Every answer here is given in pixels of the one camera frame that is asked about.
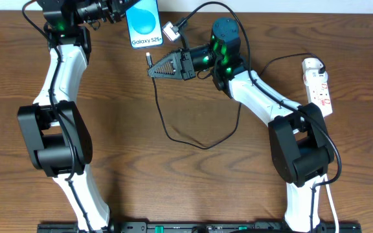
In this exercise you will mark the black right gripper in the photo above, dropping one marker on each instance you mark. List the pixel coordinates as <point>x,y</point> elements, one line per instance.
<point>187,65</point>

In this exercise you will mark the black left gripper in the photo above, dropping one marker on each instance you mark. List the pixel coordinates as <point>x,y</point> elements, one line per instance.
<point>111,11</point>

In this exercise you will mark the blue screen Galaxy smartphone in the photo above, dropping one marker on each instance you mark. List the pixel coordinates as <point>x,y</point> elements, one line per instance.
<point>144,24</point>

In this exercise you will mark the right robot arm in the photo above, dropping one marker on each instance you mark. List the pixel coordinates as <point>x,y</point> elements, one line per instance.
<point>301,148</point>

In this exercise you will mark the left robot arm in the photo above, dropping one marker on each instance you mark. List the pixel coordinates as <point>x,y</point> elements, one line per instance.
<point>57,139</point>

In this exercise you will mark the white USB charger adapter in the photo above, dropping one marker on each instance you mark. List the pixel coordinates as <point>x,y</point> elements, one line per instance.
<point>312,64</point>

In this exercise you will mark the white power strip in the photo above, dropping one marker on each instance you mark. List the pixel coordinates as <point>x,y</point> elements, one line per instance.
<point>318,91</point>

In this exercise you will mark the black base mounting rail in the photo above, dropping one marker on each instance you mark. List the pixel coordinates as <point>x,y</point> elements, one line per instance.
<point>142,227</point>

